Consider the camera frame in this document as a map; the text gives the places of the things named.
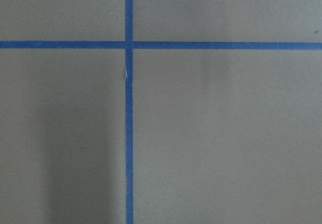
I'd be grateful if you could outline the blue tape line crosswise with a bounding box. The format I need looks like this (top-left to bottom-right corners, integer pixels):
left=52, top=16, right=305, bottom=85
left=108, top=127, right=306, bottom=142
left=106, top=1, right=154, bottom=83
left=1, top=41, right=321, bottom=50

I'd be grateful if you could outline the blue tape line lengthwise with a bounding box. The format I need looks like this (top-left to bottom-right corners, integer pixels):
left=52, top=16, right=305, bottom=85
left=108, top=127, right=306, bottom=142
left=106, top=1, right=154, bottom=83
left=125, top=0, right=134, bottom=224

